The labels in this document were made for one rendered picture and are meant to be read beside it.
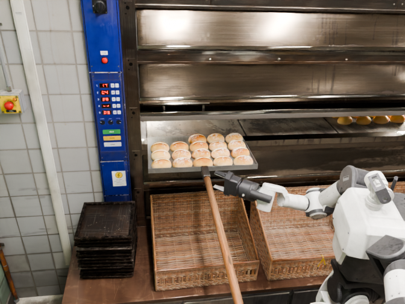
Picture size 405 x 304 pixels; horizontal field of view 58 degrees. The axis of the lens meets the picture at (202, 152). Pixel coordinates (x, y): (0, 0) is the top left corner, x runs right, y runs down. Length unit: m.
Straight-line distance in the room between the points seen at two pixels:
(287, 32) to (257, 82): 0.28
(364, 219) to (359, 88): 1.03
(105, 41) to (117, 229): 0.92
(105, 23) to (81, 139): 0.63
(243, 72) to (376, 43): 0.71
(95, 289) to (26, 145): 0.84
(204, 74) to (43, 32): 0.77
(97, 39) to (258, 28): 0.77
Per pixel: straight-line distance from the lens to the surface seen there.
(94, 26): 1.80
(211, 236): 2.33
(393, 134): 2.55
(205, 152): 1.89
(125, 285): 2.11
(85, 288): 2.13
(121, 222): 2.01
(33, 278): 2.80
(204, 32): 1.85
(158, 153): 1.87
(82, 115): 1.99
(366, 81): 2.25
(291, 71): 2.05
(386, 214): 1.42
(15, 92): 1.96
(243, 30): 1.89
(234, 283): 1.30
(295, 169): 2.33
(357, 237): 1.37
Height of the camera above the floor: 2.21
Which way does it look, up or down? 31 degrees down
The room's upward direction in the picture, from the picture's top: 3 degrees clockwise
